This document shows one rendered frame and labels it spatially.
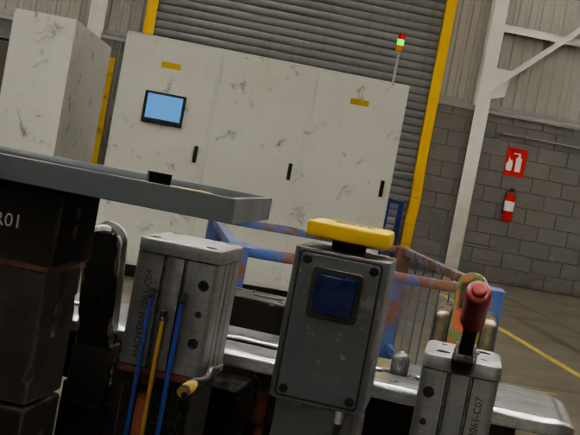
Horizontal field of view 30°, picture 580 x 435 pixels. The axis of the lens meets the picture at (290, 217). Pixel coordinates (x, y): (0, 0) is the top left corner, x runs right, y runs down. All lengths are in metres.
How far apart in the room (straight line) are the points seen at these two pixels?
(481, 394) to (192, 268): 0.27
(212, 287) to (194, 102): 8.10
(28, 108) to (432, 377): 8.24
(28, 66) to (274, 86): 2.01
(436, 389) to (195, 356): 0.21
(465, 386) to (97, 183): 0.36
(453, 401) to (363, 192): 8.27
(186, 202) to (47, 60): 8.34
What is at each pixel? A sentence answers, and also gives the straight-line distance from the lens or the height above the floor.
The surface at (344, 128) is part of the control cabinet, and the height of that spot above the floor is 1.55.
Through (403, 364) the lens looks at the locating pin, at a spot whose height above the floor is 1.01.
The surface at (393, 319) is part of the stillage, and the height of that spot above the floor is 0.66.
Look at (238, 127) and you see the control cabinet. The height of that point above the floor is 1.39.
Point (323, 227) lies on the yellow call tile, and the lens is 0.78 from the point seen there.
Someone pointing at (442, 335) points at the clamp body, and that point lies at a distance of 1.28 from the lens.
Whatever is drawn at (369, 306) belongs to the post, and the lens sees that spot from 0.77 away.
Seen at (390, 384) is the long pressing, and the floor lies 1.00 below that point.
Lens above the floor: 1.20
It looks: 3 degrees down
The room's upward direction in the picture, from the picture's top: 11 degrees clockwise
